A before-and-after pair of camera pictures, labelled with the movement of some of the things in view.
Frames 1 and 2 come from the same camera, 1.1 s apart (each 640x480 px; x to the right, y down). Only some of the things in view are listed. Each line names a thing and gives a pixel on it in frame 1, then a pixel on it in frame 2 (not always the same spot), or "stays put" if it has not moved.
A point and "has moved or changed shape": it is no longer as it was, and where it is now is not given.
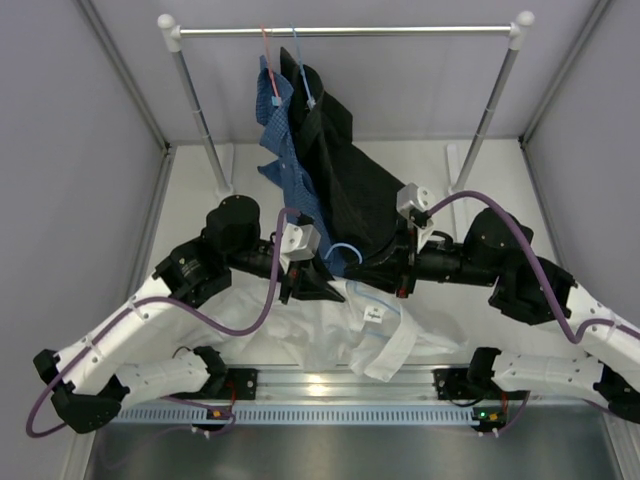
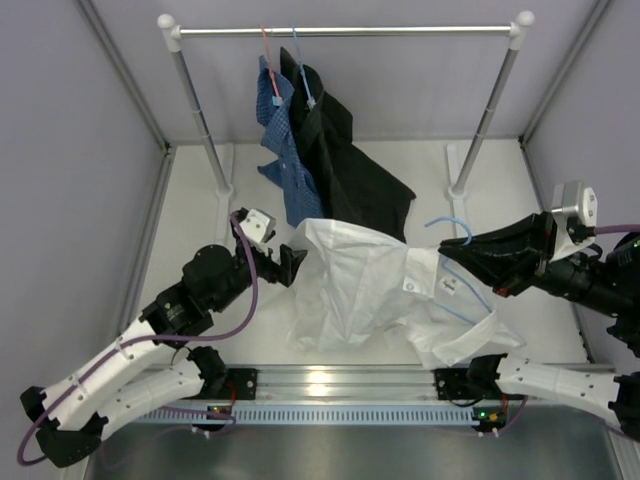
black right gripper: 397,271 to 529,241
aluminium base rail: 344,384 stays put
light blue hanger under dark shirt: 311,103 stays put
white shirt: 384,336 has moved or changed shape
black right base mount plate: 452,383 stays put
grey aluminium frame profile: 163,173 stays put
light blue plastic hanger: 350,283 to 453,272
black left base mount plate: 245,381 stays put
